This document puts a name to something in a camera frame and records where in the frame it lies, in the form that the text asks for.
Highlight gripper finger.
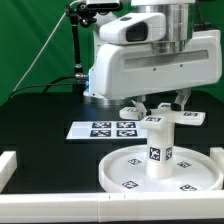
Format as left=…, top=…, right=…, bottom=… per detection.
left=132, top=95, right=147, bottom=120
left=173, top=88, right=191, bottom=110

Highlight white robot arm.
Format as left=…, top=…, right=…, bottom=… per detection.
left=84, top=0, right=222, bottom=115

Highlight white U-shaped border fence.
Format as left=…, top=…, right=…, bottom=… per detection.
left=0, top=147, right=224, bottom=223

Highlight black cables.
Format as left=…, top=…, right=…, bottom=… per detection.
left=9, top=74, right=88, bottom=100

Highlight white marker plate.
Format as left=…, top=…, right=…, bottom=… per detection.
left=66, top=121, right=147, bottom=140

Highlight white round table top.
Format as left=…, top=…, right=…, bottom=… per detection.
left=99, top=145, right=224, bottom=193

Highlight white cable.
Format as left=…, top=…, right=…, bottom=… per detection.
left=12, top=0, right=84, bottom=93

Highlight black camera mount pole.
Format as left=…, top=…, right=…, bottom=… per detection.
left=65, top=3, right=96, bottom=88

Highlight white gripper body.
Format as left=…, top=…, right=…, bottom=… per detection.
left=95, top=13, right=222, bottom=100

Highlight white cross-shaped table base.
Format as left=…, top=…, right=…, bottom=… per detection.
left=119, top=103, right=205, bottom=131

